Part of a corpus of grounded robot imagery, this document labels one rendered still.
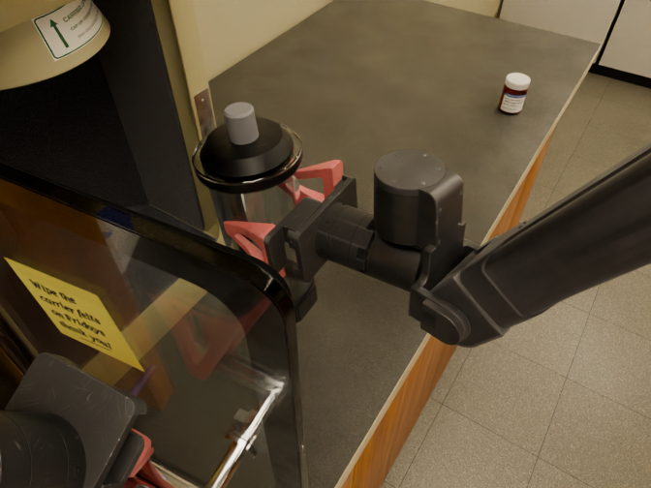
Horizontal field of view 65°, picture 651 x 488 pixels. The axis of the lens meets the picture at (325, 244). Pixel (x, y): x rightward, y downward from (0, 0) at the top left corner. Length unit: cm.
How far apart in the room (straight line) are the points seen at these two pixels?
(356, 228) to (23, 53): 31
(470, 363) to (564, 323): 40
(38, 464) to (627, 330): 200
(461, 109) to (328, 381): 68
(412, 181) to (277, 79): 85
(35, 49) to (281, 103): 70
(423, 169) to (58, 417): 30
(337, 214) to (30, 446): 32
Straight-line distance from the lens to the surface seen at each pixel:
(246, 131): 49
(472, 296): 41
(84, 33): 53
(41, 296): 37
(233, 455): 36
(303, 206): 49
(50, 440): 27
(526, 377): 187
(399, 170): 42
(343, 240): 47
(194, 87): 60
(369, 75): 124
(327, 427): 65
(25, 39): 51
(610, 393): 195
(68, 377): 30
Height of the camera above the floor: 154
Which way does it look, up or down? 47 degrees down
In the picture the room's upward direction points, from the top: straight up
